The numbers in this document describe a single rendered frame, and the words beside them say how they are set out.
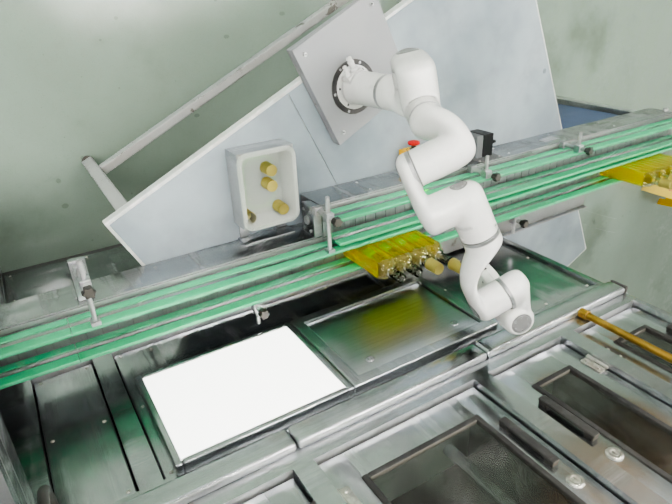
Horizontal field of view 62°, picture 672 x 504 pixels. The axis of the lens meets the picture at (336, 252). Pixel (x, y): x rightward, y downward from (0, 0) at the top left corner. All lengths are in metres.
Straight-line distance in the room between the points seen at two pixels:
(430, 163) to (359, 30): 0.62
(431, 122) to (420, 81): 0.13
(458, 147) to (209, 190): 0.72
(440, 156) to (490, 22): 0.94
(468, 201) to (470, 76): 0.93
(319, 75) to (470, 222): 0.68
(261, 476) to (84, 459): 0.40
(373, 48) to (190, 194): 0.68
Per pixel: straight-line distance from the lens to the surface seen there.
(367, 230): 1.67
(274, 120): 1.63
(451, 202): 1.17
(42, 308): 1.52
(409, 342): 1.50
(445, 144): 1.21
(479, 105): 2.10
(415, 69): 1.34
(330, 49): 1.66
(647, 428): 1.46
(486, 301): 1.30
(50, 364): 1.48
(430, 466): 1.26
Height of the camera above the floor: 2.20
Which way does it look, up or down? 51 degrees down
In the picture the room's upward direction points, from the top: 125 degrees clockwise
